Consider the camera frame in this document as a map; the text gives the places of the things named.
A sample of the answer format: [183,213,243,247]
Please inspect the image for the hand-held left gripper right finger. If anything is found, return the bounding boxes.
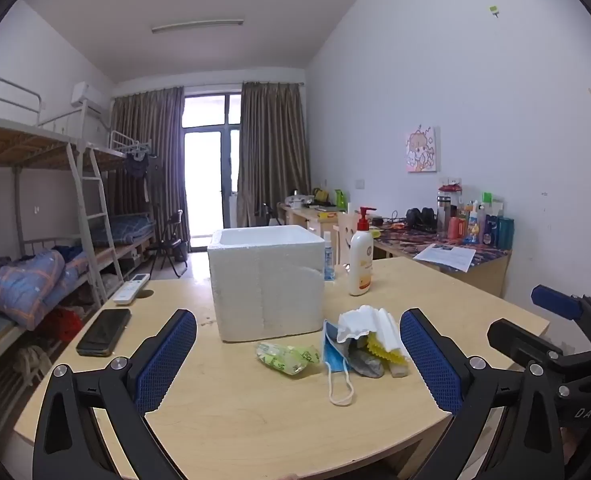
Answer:
[399,308,569,480]

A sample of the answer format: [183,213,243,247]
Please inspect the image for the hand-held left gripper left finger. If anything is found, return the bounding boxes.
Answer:
[32,308,198,480]

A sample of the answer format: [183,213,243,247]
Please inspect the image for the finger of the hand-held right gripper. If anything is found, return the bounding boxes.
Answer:
[531,284,585,321]
[486,318,566,367]

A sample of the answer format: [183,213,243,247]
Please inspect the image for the yellow foam fruit net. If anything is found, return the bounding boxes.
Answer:
[366,330,411,363]

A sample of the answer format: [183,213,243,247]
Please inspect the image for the grey sock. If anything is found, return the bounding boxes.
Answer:
[348,337,410,379]

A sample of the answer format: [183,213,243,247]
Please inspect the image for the white face mask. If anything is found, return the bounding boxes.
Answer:
[336,305,405,353]

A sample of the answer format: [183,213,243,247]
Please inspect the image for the blue face mask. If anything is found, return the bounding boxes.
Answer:
[322,319,356,407]

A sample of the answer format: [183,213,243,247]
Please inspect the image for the green wet wipe packet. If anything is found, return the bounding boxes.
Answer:
[256,341,323,376]

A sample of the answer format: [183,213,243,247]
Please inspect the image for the white foam box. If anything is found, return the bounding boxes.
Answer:
[207,225,325,344]

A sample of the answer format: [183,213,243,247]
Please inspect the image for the wooden desk with printed mat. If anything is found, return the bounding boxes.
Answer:
[370,220,512,298]

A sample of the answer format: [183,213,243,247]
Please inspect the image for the black smartphone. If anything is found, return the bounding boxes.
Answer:
[76,308,132,357]

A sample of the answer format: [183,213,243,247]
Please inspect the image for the white remote control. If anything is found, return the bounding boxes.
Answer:
[113,273,151,305]

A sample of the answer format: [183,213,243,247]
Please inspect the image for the row of toiletry bottles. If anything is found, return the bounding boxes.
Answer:
[448,191,515,250]

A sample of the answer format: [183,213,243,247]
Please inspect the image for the white paper sheet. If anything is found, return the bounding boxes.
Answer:
[414,243,477,273]

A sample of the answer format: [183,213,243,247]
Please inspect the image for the red bag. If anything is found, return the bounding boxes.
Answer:
[43,307,84,343]

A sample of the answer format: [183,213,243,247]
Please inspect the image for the black folding chair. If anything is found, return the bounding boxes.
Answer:
[150,209,189,278]

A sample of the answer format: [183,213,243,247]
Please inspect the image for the white lotion bottle red pump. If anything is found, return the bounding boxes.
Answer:
[348,206,377,297]

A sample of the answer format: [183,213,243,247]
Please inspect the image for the white metal bunk bed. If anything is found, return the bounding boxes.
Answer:
[88,130,157,281]
[0,67,126,411]

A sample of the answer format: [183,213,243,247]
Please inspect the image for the clear water bottle red lid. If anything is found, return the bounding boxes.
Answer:
[436,184,461,240]

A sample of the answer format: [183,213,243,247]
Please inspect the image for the blue checked bedding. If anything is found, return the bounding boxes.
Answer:
[90,212,156,247]

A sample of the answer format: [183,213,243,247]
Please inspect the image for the black headphones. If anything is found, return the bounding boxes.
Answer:
[406,207,439,233]

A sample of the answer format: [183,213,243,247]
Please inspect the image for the small clear spray bottle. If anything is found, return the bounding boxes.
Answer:
[322,231,336,281]

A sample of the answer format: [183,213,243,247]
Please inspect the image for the wooden chair with smiley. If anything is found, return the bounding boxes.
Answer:
[336,211,371,266]

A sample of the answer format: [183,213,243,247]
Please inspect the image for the blue orange striped quilt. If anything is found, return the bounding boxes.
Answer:
[0,250,84,331]

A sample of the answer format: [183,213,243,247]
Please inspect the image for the white bunk bed ladder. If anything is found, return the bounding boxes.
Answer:
[66,142,125,306]

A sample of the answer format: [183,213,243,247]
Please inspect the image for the black folding cart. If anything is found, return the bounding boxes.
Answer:
[260,202,284,230]

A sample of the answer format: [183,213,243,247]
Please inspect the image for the glass balcony door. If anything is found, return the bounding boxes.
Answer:
[182,92,243,241]

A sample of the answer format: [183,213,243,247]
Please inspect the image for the wooden desk with drawers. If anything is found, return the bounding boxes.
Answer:
[277,201,356,251]

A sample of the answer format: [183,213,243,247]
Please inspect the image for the dark hanging clothes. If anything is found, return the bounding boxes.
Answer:
[124,152,151,181]

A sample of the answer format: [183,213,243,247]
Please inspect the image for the brown curtain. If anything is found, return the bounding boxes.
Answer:
[112,86,190,246]
[236,81,311,228]

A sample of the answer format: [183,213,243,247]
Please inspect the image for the white air conditioner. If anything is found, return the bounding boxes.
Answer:
[70,81,107,111]

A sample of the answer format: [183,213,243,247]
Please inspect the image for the ceiling tube light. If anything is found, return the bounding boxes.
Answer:
[152,19,244,35]

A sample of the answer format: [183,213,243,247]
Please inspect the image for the pink cartoon wall poster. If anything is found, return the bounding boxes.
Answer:
[404,126,439,173]

